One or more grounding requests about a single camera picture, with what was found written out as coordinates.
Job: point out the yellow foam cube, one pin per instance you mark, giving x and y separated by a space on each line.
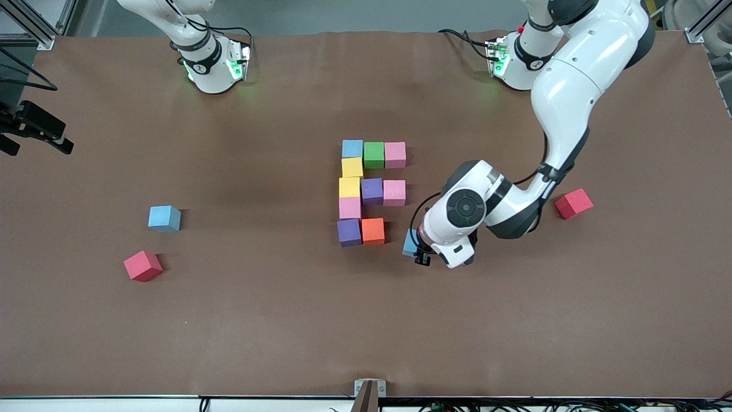
349 187
352 167

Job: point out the red foam cube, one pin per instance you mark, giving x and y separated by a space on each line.
573 203
143 266

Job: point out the pink foam cube with dents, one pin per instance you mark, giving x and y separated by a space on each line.
394 193

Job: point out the white table edge rail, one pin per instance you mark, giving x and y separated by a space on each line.
114 405

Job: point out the purple foam cube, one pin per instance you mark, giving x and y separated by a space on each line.
349 233
372 191

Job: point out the large table mat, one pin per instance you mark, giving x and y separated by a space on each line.
366 332

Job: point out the light blue foam cube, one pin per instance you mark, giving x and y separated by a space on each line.
410 243
164 218
352 149

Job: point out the aluminium frame profile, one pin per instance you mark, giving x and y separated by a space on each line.
34 26
700 28

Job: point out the orange foam cube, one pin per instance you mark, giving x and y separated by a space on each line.
373 231

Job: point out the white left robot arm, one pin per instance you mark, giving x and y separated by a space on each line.
572 97

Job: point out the metal mount bracket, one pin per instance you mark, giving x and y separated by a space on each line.
370 392

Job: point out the green foam cube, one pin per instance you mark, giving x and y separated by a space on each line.
374 155

